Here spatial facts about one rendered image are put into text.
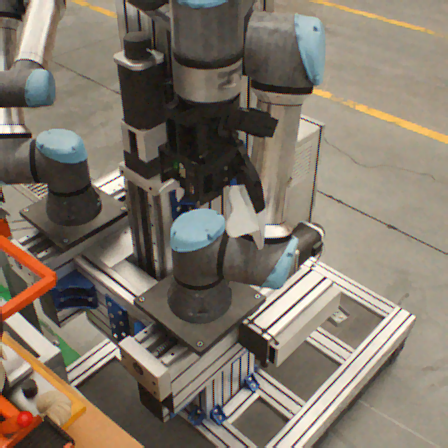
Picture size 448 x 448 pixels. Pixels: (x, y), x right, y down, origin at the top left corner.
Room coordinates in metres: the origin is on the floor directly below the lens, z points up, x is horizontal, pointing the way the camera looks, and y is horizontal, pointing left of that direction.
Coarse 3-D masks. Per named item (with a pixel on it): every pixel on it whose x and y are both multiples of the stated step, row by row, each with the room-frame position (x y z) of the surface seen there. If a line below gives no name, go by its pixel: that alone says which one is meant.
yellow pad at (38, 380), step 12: (12, 348) 0.73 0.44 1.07; (36, 372) 0.67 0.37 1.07; (24, 384) 0.63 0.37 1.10; (36, 384) 0.63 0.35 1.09; (48, 384) 0.64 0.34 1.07; (12, 396) 0.62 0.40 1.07; (24, 396) 0.62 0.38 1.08; (36, 396) 0.62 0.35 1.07; (72, 396) 0.62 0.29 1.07; (24, 408) 0.59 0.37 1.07; (72, 408) 0.60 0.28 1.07; (84, 408) 0.60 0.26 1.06; (72, 420) 0.58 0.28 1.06
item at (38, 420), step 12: (36, 420) 0.49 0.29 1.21; (48, 420) 0.49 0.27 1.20; (24, 432) 0.47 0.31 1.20; (36, 432) 0.47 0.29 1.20; (48, 432) 0.47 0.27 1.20; (60, 432) 0.47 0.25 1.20; (12, 444) 0.45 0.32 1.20; (24, 444) 0.45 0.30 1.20; (36, 444) 0.45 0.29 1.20; (48, 444) 0.45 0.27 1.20; (60, 444) 0.45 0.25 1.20; (72, 444) 0.45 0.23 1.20
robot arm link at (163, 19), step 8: (128, 0) 0.70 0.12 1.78; (136, 0) 0.69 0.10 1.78; (144, 0) 0.68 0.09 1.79; (152, 0) 0.68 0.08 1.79; (160, 0) 0.67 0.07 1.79; (144, 8) 0.72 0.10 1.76; (152, 8) 0.73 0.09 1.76; (160, 8) 0.73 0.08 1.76; (168, 8) 0.74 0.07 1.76; (152, 16) 0.76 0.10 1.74; (160, 16) 0.75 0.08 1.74; (168, 16) 0.76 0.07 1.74; (160, 24) 0.80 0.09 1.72; (168, 24) 0.79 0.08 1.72
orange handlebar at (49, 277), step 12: (0, 240) 0.93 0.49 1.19; (12, 252) 0.90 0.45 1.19; (24, 252) 0.90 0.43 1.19; (24, 264) 0.87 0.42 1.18; (36, 264) 0.86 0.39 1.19; (48, 276) 0.82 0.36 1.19; (36, 288) 0.79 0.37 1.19; (48, 288) 0.80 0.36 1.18; (12, 300) 0.76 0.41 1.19; (24, 300) 0.76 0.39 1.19; (12, 312) 0.74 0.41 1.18; (0, 396) 0.54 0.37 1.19; (0, 408) 0.52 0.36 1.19; (12, 408) 0.52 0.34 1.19; (0, 432) 0.48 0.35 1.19; (0, 444) 0.46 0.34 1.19
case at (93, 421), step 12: (24, 348) 0.83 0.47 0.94; (36, 360) 0.80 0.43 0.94; (48, 372) 0.77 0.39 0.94; (60, 384) 0.74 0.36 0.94; (96, 408) 0.68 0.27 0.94; (84, 420) 0.65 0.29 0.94; (96, 420) 0.65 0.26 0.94; (108, 420) 0.65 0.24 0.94; (72, 432) 0.62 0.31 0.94; (84, 432) 0.62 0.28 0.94; (96, 432) 0.62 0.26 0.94; (108, 432) 0.62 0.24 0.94; (120, 432) 0.62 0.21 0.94; (84, 444) 0.59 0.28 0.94; (96, 444) 0.59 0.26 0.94; (108, 444) 0.59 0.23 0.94; (120, 444) 0.59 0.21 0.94; (132, 444) 0.59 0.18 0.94
